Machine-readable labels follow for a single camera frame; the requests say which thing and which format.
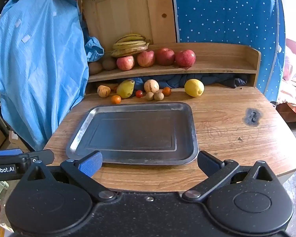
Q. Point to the light blue garment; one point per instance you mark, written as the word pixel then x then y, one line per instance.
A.
pixel 45 49

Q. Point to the brown longan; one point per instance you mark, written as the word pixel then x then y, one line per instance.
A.
pixel 149 96
pixel 159 96

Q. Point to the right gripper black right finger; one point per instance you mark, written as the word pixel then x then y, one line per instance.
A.
pixel 217 172

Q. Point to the kiwi right brown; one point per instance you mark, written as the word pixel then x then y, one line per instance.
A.
pixel 109 64

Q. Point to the dark blue quilted cloth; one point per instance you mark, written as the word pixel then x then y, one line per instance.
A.
pixel 231 80

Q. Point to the banana bunch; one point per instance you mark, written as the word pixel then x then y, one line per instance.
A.
pixel 130 44

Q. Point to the kiwi left brown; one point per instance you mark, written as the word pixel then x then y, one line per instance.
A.
pixel 95 68

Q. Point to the small beige speckled fruit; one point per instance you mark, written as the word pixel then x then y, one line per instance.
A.
pixel 103 91

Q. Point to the round beige speckled melon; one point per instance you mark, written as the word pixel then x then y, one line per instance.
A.
pixel 151 86

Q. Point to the blue starry fabric wardrobe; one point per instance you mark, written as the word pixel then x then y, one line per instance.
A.
pixel 259 24

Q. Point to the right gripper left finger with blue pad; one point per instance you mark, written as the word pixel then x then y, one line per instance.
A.
pixel 80 173

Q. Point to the metal baking tray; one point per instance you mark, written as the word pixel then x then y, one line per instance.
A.
pixel 137 134

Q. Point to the wooden desk shelf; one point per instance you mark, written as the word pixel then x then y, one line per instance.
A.
pixel 156 66

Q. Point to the pale red apple leftmost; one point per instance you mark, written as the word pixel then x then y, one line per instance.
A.
pixel 125 63

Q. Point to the pink floral bedding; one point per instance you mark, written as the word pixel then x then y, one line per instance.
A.
pixel 287 89

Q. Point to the kiwi brown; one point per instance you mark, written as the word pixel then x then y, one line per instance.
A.
pixel 109 64
pixel 95 68

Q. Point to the yellow lemon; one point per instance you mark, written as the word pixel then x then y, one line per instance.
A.
pixel 194 87

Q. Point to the red cherry tomato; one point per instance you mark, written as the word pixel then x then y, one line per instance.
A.
pixel 139 94

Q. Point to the red apple rightmost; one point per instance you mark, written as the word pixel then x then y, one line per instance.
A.
pixel 185 58

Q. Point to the yellow green mango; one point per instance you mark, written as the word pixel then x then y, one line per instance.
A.
pixel 125 89

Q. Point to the small orange tangerine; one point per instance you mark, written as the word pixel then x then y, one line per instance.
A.
pixel 166 91
pixel 116 99

